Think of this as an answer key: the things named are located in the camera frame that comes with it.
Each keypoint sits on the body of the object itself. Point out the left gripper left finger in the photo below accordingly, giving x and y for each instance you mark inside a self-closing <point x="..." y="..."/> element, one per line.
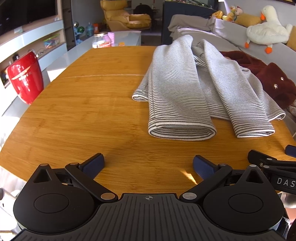
<point x="84" y="175"/>

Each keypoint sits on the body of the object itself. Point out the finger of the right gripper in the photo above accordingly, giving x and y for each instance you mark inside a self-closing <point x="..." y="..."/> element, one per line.
<point x="260" y="159"/>
<point x="290" y="150"/>

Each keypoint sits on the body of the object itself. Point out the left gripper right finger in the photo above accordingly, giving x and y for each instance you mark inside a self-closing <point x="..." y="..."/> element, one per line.
<point x="213" y="176"/>

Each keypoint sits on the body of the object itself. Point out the grey striped garment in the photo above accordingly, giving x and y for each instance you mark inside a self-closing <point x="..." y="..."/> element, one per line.
<point x="187" y="85"/>

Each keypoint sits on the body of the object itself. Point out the dark red fleece jacket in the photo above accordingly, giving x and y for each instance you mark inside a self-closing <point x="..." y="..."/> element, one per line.
<point x="274" y="81"/>

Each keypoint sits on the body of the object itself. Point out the red round appliance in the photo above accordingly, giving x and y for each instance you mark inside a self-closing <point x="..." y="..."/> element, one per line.
<point x="26" y="77"/>

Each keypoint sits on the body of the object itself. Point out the white goose plush toy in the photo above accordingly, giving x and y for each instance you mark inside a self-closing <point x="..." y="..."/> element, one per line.
<point x="270" y="32"/>

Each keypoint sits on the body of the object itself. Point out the grey sofa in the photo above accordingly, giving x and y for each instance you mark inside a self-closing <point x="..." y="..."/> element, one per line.
<point x="227" y="36"/>

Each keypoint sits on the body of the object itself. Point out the glass jar red label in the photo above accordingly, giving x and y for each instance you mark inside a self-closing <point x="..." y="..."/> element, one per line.
<point x="101" y="40"/>

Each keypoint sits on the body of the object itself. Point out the plastic box of toys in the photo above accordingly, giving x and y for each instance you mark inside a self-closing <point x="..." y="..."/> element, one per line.
<point x="52" y="41"/>

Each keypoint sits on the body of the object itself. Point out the yellow sofa cushion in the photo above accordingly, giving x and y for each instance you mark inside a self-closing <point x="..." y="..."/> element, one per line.
<point x="247" y="20"/>

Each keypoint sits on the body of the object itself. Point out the white tv cabinet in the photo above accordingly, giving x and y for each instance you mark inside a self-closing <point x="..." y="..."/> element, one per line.
<point x="32" y="39"/>

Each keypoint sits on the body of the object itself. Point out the pink small box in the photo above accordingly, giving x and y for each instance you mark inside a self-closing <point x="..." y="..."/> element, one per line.
<point x="112" y="38"/>

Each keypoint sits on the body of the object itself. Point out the blue robot toy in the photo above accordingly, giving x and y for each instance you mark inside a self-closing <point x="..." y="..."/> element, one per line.
<point x="78" y="30"/>

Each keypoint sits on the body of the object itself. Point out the blue water bottle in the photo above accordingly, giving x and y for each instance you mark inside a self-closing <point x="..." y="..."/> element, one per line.
<point x="89" y="30"/>

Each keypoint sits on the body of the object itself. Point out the small plush toys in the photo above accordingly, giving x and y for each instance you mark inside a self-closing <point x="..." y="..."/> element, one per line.
<point x="235" y="11"/>

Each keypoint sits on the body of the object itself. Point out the beige blanket on sofa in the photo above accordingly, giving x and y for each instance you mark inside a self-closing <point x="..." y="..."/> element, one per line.
<point x="196" y="22"/>

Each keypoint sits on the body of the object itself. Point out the orange bag on floor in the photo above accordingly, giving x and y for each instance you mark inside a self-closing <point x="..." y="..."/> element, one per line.
<point x="96" y="28"/>

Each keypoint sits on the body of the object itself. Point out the yellow lounge armchair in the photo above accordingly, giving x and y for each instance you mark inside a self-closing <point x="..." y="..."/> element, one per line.
<point x="118" y="19"/>

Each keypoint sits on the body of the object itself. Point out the black television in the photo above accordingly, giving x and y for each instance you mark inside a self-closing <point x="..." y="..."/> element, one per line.
<point x="16" y="13"/>

